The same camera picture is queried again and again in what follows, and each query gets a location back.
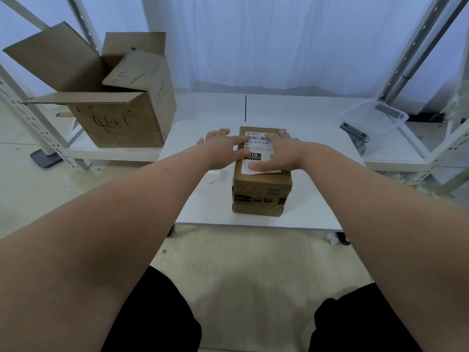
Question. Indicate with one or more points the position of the person's right hand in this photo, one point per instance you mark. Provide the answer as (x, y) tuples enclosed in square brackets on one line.
[(289, 153)]

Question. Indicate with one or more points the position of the person's left hand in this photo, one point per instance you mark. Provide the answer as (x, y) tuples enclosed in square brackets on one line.
[(220, 152)]

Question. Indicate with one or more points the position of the person's left thumb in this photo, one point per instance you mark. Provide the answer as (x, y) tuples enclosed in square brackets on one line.
[(242, 154)]

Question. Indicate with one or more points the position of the person's right thumb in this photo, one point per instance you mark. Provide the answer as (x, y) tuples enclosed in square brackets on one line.
[(261, 166)]

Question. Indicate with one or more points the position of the white shipping label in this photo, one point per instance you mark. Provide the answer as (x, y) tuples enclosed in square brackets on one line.
[(258, 148)]

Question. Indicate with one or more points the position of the small taped cardboard parcel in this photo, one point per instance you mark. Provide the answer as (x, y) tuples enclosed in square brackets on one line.
[(262, 190)]

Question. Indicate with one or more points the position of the person's left forearm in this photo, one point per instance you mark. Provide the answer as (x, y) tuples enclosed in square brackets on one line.
[(110, 234)]

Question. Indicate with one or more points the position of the person's right forearm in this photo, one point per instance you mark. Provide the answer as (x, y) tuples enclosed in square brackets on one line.
[(384, 223)]

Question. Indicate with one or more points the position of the small white plastic piece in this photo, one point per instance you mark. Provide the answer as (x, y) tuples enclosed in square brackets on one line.
[(216, 175)]

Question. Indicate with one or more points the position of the large open cardboard box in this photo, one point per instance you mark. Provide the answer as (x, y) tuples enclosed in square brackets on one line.
[(121, 120)]

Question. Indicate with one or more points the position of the dark handheld tool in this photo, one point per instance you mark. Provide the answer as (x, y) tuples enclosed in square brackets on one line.
[(357, 137)]

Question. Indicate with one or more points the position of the table caster wheel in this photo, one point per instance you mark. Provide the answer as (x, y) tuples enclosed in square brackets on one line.
[(339, 238)]

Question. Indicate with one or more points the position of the white sheer curtain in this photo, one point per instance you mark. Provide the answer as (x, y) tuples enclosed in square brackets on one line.
[(274, 40)]

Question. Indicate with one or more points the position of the clear plastic container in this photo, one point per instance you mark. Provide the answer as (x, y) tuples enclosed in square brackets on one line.
[(377, 115)]

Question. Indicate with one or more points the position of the dark grey floor plate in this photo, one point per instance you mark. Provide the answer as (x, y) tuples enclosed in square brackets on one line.
[(45, 158)]

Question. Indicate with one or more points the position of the white perforated metal shelf rack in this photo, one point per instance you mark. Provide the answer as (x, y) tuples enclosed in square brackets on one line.
[(421, 32), (36, 124)]

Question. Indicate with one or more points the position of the person's black shorts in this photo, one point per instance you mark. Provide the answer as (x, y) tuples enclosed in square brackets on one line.
[(165, 318)]

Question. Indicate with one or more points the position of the grey metal pole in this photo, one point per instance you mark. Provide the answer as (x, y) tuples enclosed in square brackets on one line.
[(428, 51)]

